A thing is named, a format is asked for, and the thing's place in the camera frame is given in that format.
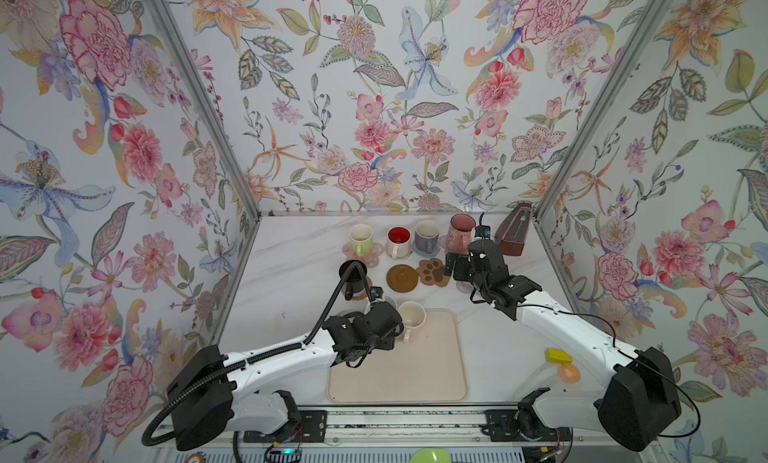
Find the beige serving tray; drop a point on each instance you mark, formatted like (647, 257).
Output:
(429, 369)

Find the round brown wooden coaster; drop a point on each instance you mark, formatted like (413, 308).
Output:
(402, 278)

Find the red inside white mug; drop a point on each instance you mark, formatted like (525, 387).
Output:
(398, 244)

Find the red-brown wooden metronome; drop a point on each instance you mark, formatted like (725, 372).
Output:
(511, 235)

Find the round rattan woven coaster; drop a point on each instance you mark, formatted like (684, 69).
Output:
(350, 294)

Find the pink flower coaster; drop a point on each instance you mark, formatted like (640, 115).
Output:
(464, 287)
(371, 260)
(446, 243)

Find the cream white mug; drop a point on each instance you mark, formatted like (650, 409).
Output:
(413, 316)

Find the cork paw print coaster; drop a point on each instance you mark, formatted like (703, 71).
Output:
(431, 273)

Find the yellow block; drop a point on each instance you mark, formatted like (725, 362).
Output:
(558, 356)

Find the pink flower coaster back right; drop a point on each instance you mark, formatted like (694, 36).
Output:
(446, 243)

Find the green object below rail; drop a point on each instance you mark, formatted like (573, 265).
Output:
(431, 455)

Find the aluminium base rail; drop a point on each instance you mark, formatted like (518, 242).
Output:
(381, 425)

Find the white mug green outside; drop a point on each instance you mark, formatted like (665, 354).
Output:
(361, 238)

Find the white mug purple handle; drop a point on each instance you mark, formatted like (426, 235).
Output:
(427, 233)

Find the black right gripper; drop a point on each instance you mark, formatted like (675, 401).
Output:
(462, 263)

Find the orange round object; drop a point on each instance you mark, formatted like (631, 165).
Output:
(569, 373)

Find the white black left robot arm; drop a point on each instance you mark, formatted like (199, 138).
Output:
(217, 392)

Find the pink flower coaster front right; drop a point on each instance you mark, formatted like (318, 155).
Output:
(464, 287)

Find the light blue woven coaster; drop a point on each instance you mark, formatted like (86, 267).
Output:
(427, 253)

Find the pink mug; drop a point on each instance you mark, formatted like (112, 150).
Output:
(462, 230)

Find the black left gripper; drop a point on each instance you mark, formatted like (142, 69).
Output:
(390, 338)

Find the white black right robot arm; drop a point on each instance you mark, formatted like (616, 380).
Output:
(638, 399)

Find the pink flower coaster left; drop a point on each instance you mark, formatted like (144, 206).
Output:
(371, 260)

